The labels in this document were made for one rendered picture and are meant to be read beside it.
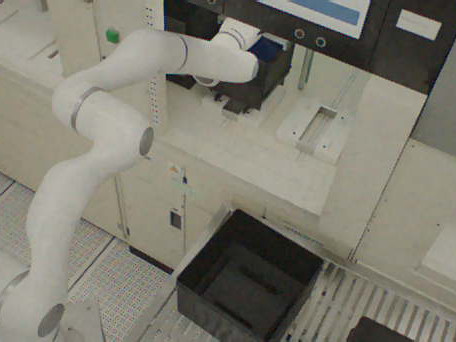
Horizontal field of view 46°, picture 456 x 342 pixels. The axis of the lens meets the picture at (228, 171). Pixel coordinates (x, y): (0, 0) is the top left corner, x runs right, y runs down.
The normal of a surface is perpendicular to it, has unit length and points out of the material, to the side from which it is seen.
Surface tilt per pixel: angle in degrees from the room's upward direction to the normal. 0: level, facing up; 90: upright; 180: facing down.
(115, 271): 0
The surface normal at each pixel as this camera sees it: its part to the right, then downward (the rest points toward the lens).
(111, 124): -0.22, -0.18
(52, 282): 0.90, -0.07
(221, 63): 0.32, 0.31
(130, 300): 0.06, -0.63
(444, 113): -0.50, 0.65
